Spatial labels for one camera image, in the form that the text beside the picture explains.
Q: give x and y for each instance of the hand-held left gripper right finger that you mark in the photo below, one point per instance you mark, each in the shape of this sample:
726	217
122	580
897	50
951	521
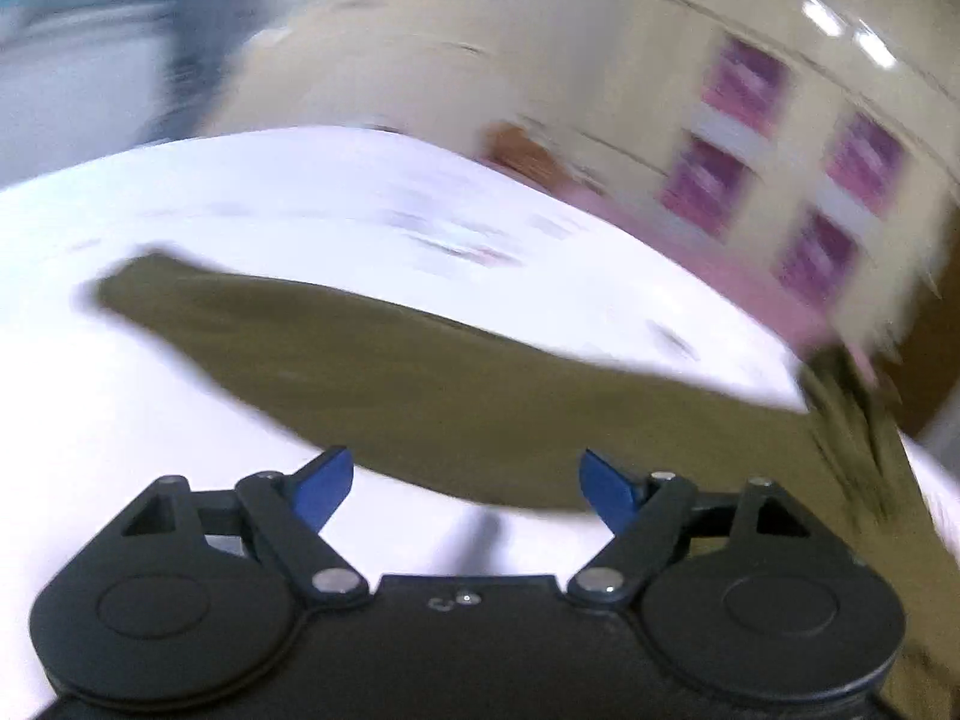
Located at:
606	491

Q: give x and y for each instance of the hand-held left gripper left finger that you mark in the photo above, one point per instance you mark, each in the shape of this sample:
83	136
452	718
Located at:
324	481

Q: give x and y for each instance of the orange-brown pillow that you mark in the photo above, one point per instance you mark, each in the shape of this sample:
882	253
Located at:
521	151

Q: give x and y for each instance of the pink bedspread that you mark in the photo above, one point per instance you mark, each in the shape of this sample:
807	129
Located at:
750	300

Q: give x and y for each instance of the cream wardrobe with purple panels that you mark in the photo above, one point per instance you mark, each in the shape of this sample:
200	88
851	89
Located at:
570	37

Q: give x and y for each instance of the white floral bed sheet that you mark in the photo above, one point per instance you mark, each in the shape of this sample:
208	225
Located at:
225	195

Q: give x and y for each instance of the olive green knit garment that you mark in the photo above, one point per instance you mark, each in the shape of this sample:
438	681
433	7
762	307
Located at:
420	390

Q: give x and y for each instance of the brown wooden door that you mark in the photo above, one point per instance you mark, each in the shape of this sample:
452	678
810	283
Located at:
934	367

